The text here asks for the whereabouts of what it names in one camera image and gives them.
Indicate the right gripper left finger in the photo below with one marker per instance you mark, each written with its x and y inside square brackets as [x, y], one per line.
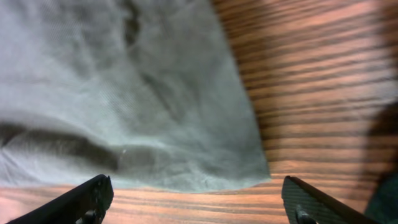
[85, 204]

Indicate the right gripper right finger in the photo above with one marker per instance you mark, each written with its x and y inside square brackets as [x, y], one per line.
[304, 203]

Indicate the grey shorts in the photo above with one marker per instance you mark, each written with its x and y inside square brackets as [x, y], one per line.
[147, 92]

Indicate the black shorts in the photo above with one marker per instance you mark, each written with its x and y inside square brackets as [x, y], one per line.
[382, 207]

